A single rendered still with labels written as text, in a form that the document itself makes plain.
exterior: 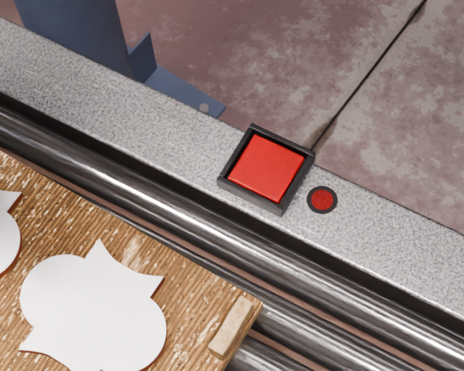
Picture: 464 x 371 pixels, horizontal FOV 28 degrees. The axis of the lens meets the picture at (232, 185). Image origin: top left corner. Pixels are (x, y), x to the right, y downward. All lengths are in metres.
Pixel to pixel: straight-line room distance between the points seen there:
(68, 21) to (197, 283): 0.80
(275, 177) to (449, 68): 1.25
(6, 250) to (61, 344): 0.11
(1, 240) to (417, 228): 0.41
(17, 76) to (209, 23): 1.18
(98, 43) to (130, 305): 0.86
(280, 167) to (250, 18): 1.27
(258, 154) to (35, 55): 0.28
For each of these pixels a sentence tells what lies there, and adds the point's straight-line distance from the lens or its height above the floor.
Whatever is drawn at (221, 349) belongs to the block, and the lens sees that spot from 0.85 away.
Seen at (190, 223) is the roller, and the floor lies 0.92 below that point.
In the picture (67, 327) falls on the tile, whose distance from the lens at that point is 0.89.
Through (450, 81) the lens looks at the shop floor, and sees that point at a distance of 2.14.
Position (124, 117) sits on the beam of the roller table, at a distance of 1.01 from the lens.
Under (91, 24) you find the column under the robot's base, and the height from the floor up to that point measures 0.48.
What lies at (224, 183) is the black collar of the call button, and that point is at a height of 0.93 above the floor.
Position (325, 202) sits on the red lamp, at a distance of 0.95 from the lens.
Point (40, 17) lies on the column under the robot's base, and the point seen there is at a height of 0.52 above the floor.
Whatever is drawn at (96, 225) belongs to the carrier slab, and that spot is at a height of 0.94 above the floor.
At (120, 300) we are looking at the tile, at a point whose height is 0.95.
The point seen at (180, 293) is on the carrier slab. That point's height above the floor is 0.94.
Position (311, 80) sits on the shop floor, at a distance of 2.10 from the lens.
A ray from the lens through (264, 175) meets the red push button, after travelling 0.95.
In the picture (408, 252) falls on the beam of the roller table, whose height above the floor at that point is 0.91.
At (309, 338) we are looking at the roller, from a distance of 0.90.
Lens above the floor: 1.78
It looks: 64 degrees down
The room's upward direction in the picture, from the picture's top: 5 degrees counter-clockwise
